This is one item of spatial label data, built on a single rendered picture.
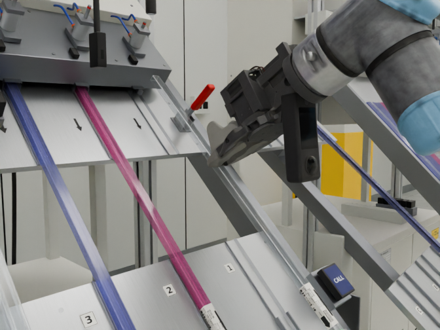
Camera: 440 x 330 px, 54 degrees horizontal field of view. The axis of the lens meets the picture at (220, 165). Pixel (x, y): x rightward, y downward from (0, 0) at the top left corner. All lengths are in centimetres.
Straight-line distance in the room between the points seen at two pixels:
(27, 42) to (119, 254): 218
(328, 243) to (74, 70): 56
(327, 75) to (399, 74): 9
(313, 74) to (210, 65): 266
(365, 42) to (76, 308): 41
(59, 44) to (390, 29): 49
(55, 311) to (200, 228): 271
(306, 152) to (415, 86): 16
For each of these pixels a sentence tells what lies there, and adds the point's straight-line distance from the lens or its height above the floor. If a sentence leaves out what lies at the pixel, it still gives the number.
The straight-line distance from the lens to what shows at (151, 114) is 80.
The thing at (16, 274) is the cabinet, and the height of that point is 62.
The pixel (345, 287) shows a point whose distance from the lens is 70.
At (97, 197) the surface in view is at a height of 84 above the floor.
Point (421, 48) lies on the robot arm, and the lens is 48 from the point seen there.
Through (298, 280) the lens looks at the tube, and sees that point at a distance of 60.
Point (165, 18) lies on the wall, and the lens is 295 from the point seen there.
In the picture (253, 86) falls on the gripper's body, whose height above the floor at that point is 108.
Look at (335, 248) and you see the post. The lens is 88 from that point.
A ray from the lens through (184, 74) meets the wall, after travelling 299.
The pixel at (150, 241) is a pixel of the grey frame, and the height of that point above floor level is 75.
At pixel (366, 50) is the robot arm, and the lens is 49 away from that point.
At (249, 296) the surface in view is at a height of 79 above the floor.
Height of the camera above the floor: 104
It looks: 7 degrees down
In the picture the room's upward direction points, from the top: straight up
